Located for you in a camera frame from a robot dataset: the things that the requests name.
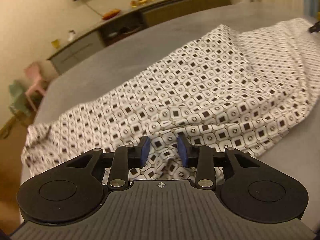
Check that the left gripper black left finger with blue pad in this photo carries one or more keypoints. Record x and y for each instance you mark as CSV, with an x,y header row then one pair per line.
x,y
77,188

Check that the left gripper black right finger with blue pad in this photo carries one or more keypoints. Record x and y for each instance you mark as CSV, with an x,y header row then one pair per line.
x,y
249,188

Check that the black white patterned garment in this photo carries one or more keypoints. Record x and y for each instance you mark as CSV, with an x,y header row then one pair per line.
x,y
225,89

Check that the green plastic chair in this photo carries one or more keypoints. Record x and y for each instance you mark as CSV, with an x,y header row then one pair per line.
x,y
18,99

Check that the pink plastic chair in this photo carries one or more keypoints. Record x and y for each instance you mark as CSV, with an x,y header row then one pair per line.
x,y
34,75

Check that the long grey TV cabinet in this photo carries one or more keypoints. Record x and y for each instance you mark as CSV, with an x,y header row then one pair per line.
x,y
125,24

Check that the small yellow box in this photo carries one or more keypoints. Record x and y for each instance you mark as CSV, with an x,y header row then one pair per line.
x,y
56,43

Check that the small white penguin figure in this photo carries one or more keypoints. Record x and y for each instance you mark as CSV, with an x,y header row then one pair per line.
x,y
71,35

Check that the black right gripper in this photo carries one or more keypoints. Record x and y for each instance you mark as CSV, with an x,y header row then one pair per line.
x,y
315,28

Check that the red fruit plate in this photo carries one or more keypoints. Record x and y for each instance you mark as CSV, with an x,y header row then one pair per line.
x,y
110,14

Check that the gold ornaments on cabinet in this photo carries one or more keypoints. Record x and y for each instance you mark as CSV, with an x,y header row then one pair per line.
x,y
137,3

